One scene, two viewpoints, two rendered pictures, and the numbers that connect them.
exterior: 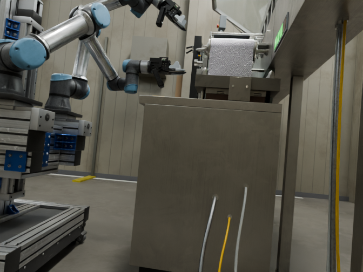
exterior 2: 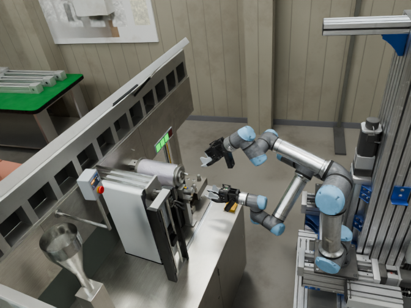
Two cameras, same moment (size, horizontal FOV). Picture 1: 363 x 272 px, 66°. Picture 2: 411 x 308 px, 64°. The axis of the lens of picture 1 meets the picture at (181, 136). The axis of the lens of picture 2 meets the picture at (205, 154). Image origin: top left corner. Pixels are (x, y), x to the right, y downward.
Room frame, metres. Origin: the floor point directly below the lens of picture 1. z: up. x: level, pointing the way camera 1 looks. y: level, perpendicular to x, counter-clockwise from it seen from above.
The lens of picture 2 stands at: (2.92, 0.49, 2.45)
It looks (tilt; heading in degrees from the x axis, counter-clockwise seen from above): 36 degrees down; 198
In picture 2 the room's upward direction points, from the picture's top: 8 degrees counter-clockwise
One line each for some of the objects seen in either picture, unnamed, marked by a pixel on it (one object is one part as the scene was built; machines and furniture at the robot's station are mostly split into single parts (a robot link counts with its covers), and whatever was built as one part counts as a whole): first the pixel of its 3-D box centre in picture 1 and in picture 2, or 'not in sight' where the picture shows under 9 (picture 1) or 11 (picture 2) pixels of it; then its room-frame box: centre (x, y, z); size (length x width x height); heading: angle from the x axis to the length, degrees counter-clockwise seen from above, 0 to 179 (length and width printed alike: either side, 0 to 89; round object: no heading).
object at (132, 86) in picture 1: (129, 83); (259, 215); (1.62, 0.33, 1.01); 0.11 x 0.08 x 0.11; 54
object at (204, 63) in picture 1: (200, 83); (188, 206); (1.64, -0.08, 1.05); 0.06 x 0.05 x 0.31; 81
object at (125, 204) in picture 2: not in sight; (128, 222); (1.91, -0.32, 1.17); 0.34 x 0.05 x 0.54; 81
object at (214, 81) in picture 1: (236, 86); (175, 183); (1.40, -0.25, 1.00); 0.40 x 0.16 x 0.06; 81
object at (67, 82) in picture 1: (61, 84); (339, 239); (1.70, 0.76, 0.98); 0.13 x 0.12 x 0.14; 159
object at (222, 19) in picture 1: (221, 23); (92, 184); (2.14, -0.23, 1.66); 0.07 x 0.07 x 0.10; 2
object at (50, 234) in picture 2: not in sight; (61, 241); (2.30, -0.33, 1.50); 0.14 x 0.14 x 0.06
